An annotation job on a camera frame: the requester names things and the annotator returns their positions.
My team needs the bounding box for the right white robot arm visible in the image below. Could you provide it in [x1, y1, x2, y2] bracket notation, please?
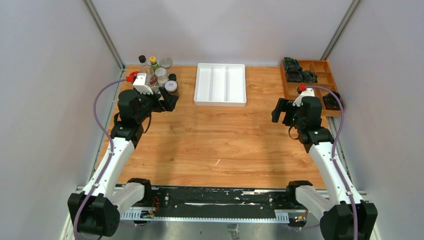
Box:
[271, 96, 378, 240]

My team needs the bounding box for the green black cable bundle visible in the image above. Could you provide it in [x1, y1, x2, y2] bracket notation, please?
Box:
[282, 56, 301, 70]

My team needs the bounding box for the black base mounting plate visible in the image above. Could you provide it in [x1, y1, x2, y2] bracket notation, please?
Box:
[119, 185, 320, 221]

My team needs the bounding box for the black cable bundle right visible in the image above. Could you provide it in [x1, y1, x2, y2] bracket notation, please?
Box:
[322, 91, 343, 111]

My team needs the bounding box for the wooden compartment organizer box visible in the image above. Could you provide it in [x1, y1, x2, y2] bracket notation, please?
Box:
[280, 58, 345, 118]

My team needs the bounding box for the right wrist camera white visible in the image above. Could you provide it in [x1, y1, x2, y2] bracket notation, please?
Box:
[292, 87, 315, 107]

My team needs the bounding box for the red-lid sauce jar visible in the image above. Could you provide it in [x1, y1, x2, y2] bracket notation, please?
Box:
[128, 71, 140, 78]

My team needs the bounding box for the brown jar white lid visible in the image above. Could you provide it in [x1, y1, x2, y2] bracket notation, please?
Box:
[164, 80, 179, 95]

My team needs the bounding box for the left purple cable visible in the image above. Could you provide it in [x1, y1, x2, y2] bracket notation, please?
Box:
[72, 75, 137, 240]

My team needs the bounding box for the small black-cap bottle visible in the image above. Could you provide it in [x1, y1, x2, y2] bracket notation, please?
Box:
[168, 73, 177, 82]

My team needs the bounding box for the white-lid spice shaker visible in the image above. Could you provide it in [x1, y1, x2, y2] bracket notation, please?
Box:
[155, 67, 169, 87]

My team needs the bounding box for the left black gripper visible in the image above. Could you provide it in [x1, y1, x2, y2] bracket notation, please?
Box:
[134, 86, 178, 123]

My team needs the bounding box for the silver-lid glass jar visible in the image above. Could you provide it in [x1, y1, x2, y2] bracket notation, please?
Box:
[159, 57, 174, 75]

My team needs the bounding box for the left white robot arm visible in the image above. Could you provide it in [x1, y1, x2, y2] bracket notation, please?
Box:
[67, 87, 180, 240]

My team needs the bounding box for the black-cap clear sauce bottle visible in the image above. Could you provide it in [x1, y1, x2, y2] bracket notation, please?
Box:
[138, 55, 153, 75]

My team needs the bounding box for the yellow-cap green bottle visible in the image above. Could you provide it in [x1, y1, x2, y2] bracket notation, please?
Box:
[149, 56, 160, 73]

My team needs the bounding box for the green cable bundle small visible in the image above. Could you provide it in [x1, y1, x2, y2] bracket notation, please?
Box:
[302, 70, 318, 84]

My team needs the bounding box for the black cable bundle middle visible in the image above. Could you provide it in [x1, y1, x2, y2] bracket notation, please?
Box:
[285, 65, 304, 83]

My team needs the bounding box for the white divided plastic tray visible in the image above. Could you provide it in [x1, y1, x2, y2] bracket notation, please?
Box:
[193, 63, 247, 108]

